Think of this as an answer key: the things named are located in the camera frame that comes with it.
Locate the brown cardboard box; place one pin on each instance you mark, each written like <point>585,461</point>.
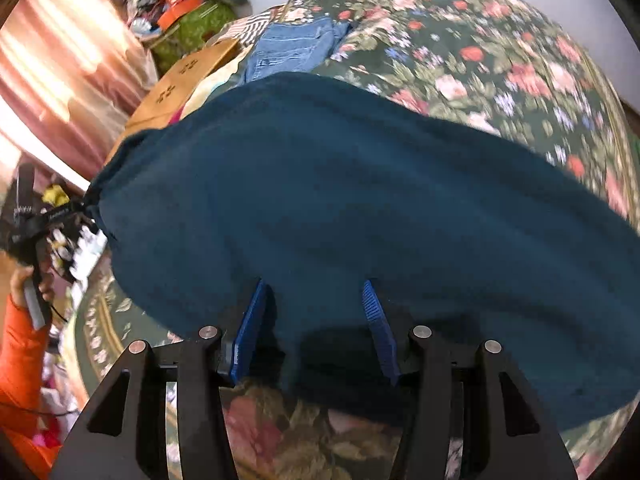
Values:
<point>170,95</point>

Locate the striped cloth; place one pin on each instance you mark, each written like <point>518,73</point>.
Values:
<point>255,27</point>

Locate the person's left forearm orange sleeve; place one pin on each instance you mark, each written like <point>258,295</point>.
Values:
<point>20,375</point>

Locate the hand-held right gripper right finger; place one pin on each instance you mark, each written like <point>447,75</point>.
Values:
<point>377,332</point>

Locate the person's left hand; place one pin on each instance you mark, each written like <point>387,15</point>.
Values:
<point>20,290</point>

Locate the floral bed blanket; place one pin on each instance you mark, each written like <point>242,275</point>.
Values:
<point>475,50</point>

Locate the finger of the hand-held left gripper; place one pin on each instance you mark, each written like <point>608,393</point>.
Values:
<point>75,210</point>

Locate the green patterned bag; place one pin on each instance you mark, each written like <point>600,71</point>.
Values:
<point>195,30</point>

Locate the orange box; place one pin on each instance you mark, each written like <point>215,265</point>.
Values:
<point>177,7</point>

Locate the dark teal pants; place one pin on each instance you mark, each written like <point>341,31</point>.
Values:
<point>325,185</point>

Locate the blue jeans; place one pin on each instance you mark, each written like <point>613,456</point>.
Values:
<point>290,47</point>

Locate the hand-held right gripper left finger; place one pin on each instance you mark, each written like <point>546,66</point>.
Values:
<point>250,332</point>

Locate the pink curtain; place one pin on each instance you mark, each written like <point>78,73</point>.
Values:
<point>60,60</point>

